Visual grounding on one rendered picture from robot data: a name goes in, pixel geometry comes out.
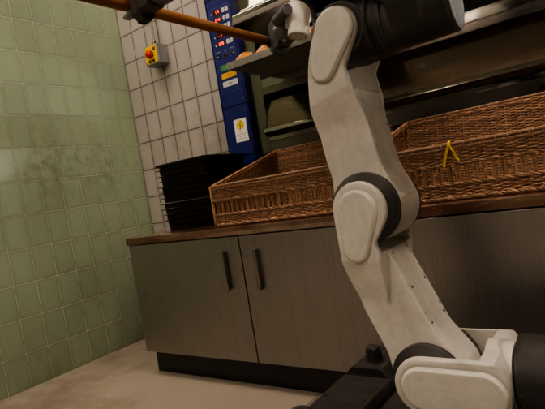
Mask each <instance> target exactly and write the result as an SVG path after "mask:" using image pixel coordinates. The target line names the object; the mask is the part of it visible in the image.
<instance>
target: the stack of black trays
mask: <svg viewBox="0 0 545 409"><path fill-rule="evenodd" d="M246 155H247V153H226V154H210V155H201V156H198V157H191V158H188V159H184V160H180V161H174V162H171V163H166V164H163V165H159V166H155V167H156V169H159V171H156V172H160V176H161V177H158V178H161V181H162V182H159V183H162V185H163V187H159V189H161V188H162V191H163V193H160V194H164V197H165V198H164V199H162V200H165V202H166V204H161V205H164V206H165V209H163V210H162V211H165V210H166V214H167V215H164V216H167V218H168V220H166V221H165V222H167V221H169V226H170V230H181V229H188V228H196V227H202V226H215V223H214V218H213V213H212V204H211V199H210V194H209V189H208V188H209V186H212V185H213V184H214V183H217V182H219V181H220V180H222V179H224V178H226V177H227V176H229V175H231V174H233V173H235V171H238V170H241V169H242V168H243V167H244V165H246V164H247V163H244V162H243V160H245V159H246V158H244V156H246ZM243 163H244V164H243ZM198 198H199V199H198ZM193 199H194V200H193ZM183 200H184V201H183ZM178 201H179V202H178ZM172 202H175V203H172ZM167 203H170V204H167Z"/></svg>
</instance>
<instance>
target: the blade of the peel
mask: <svg viewBox="0 0 545 409"><path fill-rule="evenodd" d="M310 49H311V33H310V32H309V37H308V38H307V39H306V40H302V41H296V40H295V41H294V42H292V44H291V45H290V46H289V50H288V51H287V53H286V54H285V55H284V56H282V57H277V56H276V55H275V54H274V53H273V52H270V48H267V49H265V50H261V51H259V52H257V53H254V54H251V55H248V56H246V57H243V58H240V59H237V60H235V61H233V62H229V63H226V64H227V69H228V71H236V72H242V73H247V74H253V75H263V76H269V77H271V76H274V75H278V74H281V73H283V72H286V71H290V70H293V69H295V68H298V67H302V66H305V65H307V64H308V63H309V55H310Z"/></svg>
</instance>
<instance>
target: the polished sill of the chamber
mask: <svg viewBox="0 0 545 409"><path fill-rule="evenodd" d="M537 1H540V0H500V1H498V2H493V3H491V4H488V5H486V6H481V7H479V8H476V9H473V10H471V11H467V12H465V23H464V24H468V23H471V22H474V21H476V20H479V19H484V18H487V17H489V16H492V15H496V14H499V13H502V12H505V11H509V10H512V9H514V8H517V7H520V6H524V5H527V4H530V3H532V2H537ZM303 75H308V64H307V65H305V66H302V67H298V68H295V69H293V70H290V71H286V72H283V73H281V74H278V75H274V76H271V77H268V78H266V79H263V80H261V85H262V88H267V87H269V86H273V85H275V84H279V83H282V82H285V81H287V80H292V79H295V78H298V77H300V76H303Z"/></svg>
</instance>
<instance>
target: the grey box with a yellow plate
mask: <svg viewBox="0 0 545 409"><path fill-rule="evenodd" d="M152 46H155V49H154V50H153V49H152ZM147 50H150V51H152V57H151V58H146V57H145V59H146V63H147V67H152V68H158V67H162V66H164V65H166V64H168V63H170V62H169V57H168V52H167V47H166V44H161V43H158V42H157V43H154V44H152V45H150V46H148V47H145V48H144V54H145V52H146V51H147Z"/></svg>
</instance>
